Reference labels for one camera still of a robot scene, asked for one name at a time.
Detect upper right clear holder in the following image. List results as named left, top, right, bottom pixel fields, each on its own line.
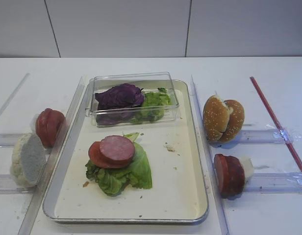
left=231, top=124, right=302, bottom=144

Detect green lettuce on tray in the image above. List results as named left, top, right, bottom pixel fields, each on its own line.
left=85, top=132, right=152, bottom=196

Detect right sesame bun half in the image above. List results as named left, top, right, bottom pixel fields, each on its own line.
left=219, top=99, right=245, bottom=143

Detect upper left clear holder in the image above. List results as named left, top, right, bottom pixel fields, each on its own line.
left=0, top=132, right=53, bottom=155

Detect tomato slice on tray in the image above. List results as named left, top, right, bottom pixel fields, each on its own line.
left=88, top=141, right=133, bottom=169

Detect white cheese piece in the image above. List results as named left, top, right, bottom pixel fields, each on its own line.
left=239, top=157, right=254, bottom=184

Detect clear far left strip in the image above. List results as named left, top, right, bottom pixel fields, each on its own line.
left=0, top=73, right=30, bottom=116

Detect red plastic strip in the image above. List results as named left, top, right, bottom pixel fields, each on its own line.
left=250, top=76, right=302, bottom=173

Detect cream metal baking tray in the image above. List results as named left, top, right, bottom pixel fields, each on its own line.
left=43, top=80, right=209, bottom=224

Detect clear holder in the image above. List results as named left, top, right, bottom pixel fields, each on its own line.
left=231, top=124, right=302, bottom=144
left=0, top=132, right=53, bottom=155
left=244, top=172, right=302, bottom=193
left=0, top=174, right=36, bottom=194

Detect white bread slice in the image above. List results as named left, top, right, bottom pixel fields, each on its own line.
left=10, top=133, right=46, bottom=188

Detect round pink meat slice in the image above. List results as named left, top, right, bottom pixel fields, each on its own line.
left=99, top=135, right=135, bottom=165

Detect sesame bun half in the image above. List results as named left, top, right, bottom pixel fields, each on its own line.
left=219, top=99, right=245, bottom=143
left=203, top=95, right=230, bottom=141

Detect left sesame bun half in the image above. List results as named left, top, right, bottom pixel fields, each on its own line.
left=203, top=95, right=230, bottom=141

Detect clear plastic container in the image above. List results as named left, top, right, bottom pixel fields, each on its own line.
left=85, top=72, right=179, bottom=127

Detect clear rail of tray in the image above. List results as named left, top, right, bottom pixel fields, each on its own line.
left=18, top=77, right=85, bottom=235
left=190, top=75, right=229, bottom=235

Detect purple cabbage leaves in container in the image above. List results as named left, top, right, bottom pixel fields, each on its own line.
left=95, top=83, right=144, bottom=126

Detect stacked meat patty slices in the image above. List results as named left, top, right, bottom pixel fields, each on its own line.
left=214, top=154, right=245, bottom=198

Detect lower left clear holder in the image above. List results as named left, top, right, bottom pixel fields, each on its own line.
left=0, top=174, right=36, bottom=194

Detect clear rail right of tray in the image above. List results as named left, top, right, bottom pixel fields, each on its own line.
left=190, top=75, right=229, bottom=235

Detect green lettuce in container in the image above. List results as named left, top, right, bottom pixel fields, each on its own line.
left=130, top=88, right=171, bottom=124

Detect clear rail left of tray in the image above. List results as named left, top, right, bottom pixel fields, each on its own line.
left=18, top=77, right=85, bottom=235

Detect lower right clear holder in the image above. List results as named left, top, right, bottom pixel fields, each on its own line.
left=244, top=172, right=302, bottom=193

